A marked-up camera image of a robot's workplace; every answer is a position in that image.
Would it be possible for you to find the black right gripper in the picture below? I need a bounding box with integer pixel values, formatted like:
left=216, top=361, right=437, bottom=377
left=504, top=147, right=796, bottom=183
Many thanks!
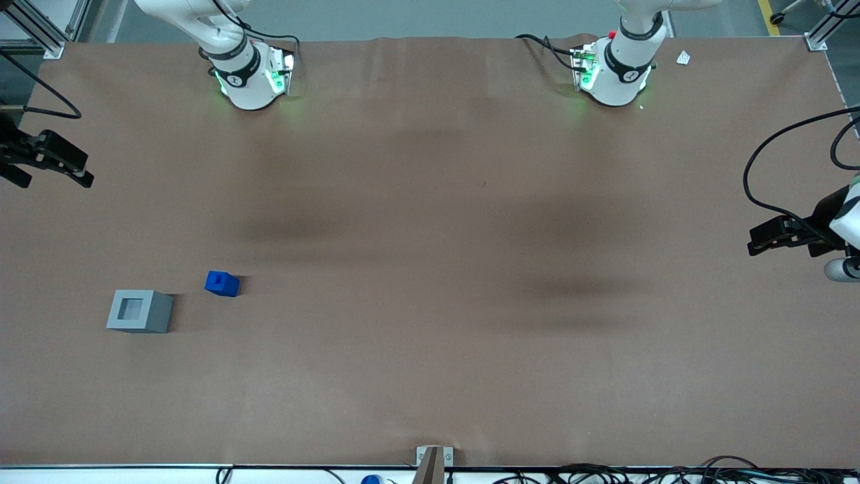
left=0, top=126, right=95, bottom=188

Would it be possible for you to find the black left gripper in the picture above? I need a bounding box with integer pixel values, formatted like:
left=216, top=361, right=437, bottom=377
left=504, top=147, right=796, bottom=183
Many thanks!
left=748, top=187, right=851, bottom=258

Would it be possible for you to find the blue plastic part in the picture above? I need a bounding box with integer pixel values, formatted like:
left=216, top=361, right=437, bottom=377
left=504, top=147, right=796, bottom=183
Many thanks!
left=204, top=270, right=241, bottom=298

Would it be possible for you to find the gray square base block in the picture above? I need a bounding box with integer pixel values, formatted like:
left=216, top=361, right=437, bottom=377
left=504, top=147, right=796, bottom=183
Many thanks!
left=106, top=289, right=174, bottom=334

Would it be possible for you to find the black caster leg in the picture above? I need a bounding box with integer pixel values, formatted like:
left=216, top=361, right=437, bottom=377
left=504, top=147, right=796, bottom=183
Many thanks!
left=769, top=0, right=810, bottom=26

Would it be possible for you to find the brown table cover sheet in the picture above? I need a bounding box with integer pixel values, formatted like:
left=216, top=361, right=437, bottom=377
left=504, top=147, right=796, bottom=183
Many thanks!
left=0, top=34, right=860, bottom=469

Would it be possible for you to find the long black left arm cable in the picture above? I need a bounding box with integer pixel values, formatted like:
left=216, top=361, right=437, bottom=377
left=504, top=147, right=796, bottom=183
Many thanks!
left=742, top=106, right=860, bottom=233

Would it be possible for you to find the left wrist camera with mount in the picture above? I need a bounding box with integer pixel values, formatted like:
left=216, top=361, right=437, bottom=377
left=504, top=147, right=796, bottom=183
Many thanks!
left=824, top=249, right=860, bottom=283

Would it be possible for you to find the short black cable loop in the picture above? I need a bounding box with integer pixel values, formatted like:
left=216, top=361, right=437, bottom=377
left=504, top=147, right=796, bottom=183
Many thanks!
left=830, top=116, right=860, bottom=171

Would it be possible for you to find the aluminium frame profile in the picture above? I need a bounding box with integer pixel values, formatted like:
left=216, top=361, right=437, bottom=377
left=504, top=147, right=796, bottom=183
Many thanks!
left=0, top=0, right=93, bottom=60
left=804, top=0, right=860, bottom=52

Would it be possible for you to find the black right base cable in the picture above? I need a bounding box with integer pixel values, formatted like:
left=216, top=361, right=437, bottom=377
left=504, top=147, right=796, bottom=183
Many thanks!
left=210, top=0, right=301, bottom=54

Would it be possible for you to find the black base cable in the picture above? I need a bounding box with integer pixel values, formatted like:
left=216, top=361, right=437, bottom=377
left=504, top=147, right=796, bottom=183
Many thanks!
left=515, top=34, right=580, bottom=72
left=210, top=0, right=301, bottom=54

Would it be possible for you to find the black cable bundle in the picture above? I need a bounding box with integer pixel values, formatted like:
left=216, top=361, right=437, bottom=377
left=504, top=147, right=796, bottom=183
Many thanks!
left=490, top=456, right=860, bottom=484

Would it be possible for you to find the black left base cable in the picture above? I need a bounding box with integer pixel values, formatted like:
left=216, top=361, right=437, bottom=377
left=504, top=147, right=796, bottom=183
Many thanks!
left=515, top=34, right=580, bottom=72

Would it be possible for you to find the silver metal mounting bracket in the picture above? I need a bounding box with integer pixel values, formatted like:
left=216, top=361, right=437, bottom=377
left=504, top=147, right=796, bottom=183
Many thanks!
left=416, top=446, right=454, bottom=468

